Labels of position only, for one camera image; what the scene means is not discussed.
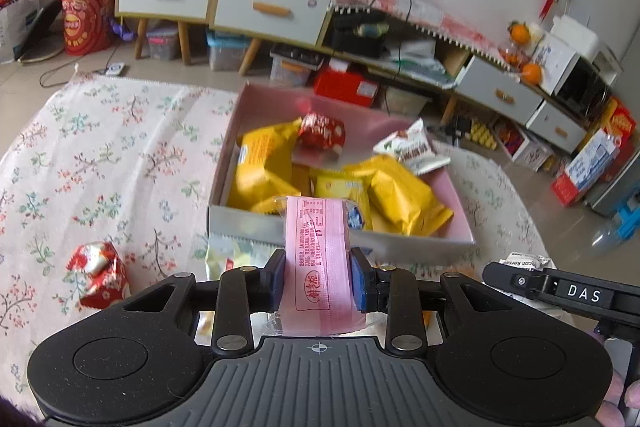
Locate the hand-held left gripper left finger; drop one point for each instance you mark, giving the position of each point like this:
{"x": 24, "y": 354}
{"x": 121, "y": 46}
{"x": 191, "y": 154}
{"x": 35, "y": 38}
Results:
{"x": 279, "y": 279}

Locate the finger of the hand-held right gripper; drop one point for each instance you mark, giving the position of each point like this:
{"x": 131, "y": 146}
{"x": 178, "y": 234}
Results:
{"x": 515, "y": 279}

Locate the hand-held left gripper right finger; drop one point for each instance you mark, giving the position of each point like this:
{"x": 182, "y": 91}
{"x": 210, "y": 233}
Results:
{"x": 360, "y": 282}

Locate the pink snack packet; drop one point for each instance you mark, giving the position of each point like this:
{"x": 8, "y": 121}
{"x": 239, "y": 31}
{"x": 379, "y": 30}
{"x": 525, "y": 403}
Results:
{"x": 320, "y": 257}

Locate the large plain yellow snack packet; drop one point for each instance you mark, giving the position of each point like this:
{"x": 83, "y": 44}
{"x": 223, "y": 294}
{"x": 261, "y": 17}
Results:
{"x": 400, "y": 197}

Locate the yellow packet with blue label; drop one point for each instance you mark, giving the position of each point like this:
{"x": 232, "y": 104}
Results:
{"x": 340, "y": 187}

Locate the small yellow snack packet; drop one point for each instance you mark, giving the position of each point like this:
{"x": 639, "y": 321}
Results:
{"x": 260, "y": 177}

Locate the white nut-print snack packet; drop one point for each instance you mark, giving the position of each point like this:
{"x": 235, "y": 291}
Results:
{"x": 410, "y": 152}

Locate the red candy packet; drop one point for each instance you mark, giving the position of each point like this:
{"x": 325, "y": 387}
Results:
{"x": 322, "y": 132}
{"x": 97, "y": 277}

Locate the pink cardboard box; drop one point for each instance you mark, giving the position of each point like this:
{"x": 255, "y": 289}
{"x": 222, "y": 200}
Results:
{"x": 270, "y": 107}

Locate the person's right hand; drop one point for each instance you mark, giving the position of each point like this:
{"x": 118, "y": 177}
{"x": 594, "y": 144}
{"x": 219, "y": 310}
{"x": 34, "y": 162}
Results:
{"x": 632, "y": 399}

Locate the pale clear snack packet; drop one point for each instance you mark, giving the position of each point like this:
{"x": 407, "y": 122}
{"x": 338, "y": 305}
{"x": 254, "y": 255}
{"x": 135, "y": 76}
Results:
{"x": 235, "y": 252}

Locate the blue plastic stool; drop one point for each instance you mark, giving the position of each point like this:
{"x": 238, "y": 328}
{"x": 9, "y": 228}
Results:
{"x": 627, "y": 222}

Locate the white box with red print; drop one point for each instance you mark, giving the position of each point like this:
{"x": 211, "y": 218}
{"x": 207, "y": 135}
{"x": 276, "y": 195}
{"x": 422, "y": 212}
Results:
{"x": 527, "y": 152}

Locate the blue white red carton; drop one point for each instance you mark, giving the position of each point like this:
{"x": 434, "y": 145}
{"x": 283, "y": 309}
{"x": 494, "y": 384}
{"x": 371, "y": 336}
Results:
{"x": 585, "y": 167}

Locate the row of yellow packs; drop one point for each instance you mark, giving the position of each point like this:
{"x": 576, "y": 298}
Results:
{"x": 484, "y": 134}

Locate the small white stand drawer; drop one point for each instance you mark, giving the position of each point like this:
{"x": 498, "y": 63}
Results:
{"x": 557, "y": 127}

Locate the clear plastic storage bin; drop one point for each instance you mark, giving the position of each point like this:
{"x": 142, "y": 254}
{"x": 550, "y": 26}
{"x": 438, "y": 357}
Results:
{"x": 407, "y": 101}

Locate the red and yellow box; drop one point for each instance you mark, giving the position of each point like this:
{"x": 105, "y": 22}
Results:
{"x": 617, "y": 119}

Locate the wide white stand drawer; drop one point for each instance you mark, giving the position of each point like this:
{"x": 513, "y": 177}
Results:
{"x": 500, "y": 92}

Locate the red storage box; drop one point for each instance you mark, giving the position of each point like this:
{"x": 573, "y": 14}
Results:
{"x": 345, "y": 88}

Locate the floral tablecloth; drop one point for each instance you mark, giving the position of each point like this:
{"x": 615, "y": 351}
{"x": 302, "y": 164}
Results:
{"x": 125, "y": 157}

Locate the black and white microwave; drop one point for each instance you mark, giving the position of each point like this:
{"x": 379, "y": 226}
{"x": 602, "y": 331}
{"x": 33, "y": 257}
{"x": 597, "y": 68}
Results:
{"x": 582, "y": 89}

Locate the orange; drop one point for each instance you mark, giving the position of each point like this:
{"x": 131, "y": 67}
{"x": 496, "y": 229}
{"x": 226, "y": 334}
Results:
{"x": 520, "y": 33}
{"x": 532, "y": 74}

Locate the white printed carton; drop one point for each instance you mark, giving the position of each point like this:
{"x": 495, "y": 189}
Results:
{"x": 552, "y": 62}

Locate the bag of oranges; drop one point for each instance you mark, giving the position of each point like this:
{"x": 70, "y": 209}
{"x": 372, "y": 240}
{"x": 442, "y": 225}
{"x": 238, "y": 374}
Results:
{"x": 512, "y": 57}

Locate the stack of papers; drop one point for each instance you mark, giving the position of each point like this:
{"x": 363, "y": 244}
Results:
{"x": 420, "y": 62}

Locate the long wooden media stand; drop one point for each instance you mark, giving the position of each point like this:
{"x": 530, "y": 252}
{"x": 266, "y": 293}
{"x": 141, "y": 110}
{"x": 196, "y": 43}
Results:
{"x": 450, "y": 57}

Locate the blue-lidded storage bin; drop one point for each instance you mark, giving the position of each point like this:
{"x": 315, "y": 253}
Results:
{"x": 227, "y": 52}

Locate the black box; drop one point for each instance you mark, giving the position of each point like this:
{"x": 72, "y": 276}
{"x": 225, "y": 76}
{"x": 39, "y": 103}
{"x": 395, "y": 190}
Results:
{"x": 357, "y": 39}

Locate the white foam box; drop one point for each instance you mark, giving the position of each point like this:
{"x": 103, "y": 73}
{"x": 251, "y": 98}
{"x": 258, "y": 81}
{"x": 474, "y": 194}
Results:
{"x": 575, "y": 37}

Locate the pink-lidded storage bin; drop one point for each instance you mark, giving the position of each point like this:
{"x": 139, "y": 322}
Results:
{"x": 162, "y": 44}

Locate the white power strip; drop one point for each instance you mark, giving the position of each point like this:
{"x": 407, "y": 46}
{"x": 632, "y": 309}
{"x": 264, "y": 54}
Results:
{"x": 112, "y": 69}

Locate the red gift bag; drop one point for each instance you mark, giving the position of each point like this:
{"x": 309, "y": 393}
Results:
{"x": 85, "y": 19}

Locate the black flat panel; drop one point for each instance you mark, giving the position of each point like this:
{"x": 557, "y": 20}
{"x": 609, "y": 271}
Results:
{"x": 42, "y": 32}

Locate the white shopping bag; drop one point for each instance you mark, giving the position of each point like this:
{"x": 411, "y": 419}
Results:
{"x": 12, "y": 32}

